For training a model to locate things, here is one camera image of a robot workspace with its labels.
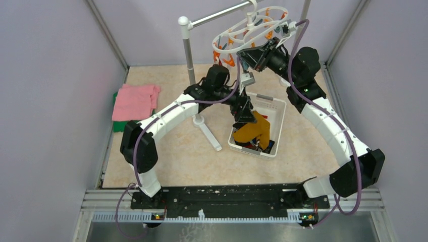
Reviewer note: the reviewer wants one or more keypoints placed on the white clothes rack stand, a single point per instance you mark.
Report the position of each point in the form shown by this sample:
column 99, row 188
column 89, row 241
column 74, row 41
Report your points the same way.
column 209, row 91

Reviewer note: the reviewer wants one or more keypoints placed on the white round clip hanger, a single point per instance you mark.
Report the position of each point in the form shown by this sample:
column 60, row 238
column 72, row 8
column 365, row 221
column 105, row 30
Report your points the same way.
column 259, row 26

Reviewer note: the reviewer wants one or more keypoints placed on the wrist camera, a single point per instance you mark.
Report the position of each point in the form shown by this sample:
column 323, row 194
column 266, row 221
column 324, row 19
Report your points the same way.
column 288, row 29
column 247, row 79

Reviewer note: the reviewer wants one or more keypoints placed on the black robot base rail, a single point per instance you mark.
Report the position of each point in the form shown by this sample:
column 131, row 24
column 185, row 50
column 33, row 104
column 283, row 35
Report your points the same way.
column 229, row 201

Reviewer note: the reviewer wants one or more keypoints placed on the green folded cloth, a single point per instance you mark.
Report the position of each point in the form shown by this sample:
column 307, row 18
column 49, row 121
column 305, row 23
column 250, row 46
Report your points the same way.
column 120, row 125

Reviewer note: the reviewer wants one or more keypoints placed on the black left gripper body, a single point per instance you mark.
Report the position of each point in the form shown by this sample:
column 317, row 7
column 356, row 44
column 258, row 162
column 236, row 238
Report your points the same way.
column 236, row 110

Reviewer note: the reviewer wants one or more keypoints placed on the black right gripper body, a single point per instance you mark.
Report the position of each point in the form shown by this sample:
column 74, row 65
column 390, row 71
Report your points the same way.
column 275, row 61

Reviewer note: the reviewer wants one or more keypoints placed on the black sock with grey pattern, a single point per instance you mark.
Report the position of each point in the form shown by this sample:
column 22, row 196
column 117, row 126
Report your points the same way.
column 246, row 145

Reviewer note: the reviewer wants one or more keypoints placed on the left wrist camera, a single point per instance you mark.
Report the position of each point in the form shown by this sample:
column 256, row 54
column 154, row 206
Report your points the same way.
column 247, row 79

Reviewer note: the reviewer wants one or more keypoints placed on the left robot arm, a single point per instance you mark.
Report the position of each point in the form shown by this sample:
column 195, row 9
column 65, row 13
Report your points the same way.
column 138, row 144

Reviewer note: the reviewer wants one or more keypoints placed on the black sock with blue pattern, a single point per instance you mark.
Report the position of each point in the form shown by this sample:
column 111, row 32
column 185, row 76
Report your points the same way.
column 256, row 145

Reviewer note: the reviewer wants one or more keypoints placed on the white perforated plastic basket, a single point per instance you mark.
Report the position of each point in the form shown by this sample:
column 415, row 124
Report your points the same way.
column 273, row 110

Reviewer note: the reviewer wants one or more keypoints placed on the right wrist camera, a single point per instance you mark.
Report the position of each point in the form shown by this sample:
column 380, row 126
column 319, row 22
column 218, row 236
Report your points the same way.
column 288, row 29

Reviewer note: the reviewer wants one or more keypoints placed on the pink folded cloth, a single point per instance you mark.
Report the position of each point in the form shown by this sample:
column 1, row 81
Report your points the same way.
column 135, row 102

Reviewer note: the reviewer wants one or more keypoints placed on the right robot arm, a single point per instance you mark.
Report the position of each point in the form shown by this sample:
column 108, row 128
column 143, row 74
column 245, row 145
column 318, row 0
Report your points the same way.
column 359, row 165

